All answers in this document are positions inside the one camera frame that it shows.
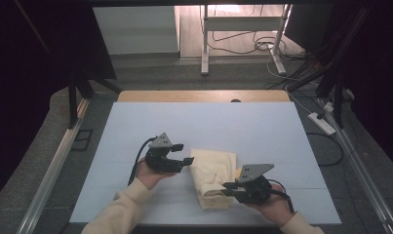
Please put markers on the cream baby pants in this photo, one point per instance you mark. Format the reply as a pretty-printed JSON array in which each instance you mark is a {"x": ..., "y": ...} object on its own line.
[{"x": 213, "y": 169}]

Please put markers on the person's left hand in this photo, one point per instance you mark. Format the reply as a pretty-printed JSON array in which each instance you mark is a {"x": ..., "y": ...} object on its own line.
[{"x": 148, "y": 177}]

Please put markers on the light blue table mat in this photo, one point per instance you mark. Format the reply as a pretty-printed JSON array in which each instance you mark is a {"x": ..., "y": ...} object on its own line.
[{"x": 135, "y": 123}]

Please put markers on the white power strip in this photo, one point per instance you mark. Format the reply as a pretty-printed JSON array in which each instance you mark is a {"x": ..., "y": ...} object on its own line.
[{"x": 322, "y": 124}]

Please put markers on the wooden table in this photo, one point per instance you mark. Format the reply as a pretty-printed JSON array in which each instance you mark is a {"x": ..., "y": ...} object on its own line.
[{"x": 184, "y": 96}]

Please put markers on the black metal stand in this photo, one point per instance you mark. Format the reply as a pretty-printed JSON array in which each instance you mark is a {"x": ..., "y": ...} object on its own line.
[
  {"x": 72, "y": 97},
  {"x": 338, "y": 104}
]

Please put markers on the person's right hand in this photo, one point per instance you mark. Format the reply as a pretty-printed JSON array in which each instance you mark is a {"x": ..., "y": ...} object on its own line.
[{"x": 275, "y": 208}]

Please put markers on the white desk frame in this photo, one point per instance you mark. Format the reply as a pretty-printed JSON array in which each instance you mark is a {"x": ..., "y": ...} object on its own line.
[{"x": 239, "y": 23}]

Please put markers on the black floor frame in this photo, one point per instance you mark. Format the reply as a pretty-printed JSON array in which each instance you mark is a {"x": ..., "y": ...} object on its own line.
[{"x": 82, "y": 144}]

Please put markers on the white cabinet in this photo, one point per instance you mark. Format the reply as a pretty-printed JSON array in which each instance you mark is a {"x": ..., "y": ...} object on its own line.
[{"x": 135, "y": 29}]

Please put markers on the aluminium rail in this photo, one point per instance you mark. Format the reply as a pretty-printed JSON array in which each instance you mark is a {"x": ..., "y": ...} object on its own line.
[
  {"x": 51, "y": 178},
  {"x": 363, "y": 175}
]

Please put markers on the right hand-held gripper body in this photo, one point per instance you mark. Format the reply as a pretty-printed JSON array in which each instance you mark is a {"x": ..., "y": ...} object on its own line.
[{"x": 254, "y": 191}]

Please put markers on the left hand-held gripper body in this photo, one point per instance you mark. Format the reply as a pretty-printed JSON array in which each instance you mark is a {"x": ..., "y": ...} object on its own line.
[{"x": 160, "y": 161}]

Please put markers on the white plug adapter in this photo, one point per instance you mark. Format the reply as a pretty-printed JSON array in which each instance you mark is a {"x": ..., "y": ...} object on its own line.
[{"x": 329, "y": 106}]

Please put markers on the black curtain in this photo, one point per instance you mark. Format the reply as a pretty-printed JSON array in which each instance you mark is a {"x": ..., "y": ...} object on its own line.
[
  {"x": 379, "y": 81},
  {"x": 28, "y": 81}
]

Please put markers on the black table grommet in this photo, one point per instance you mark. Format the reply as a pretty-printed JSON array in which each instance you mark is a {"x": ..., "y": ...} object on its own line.
[{"x": 235, "y": 100}]

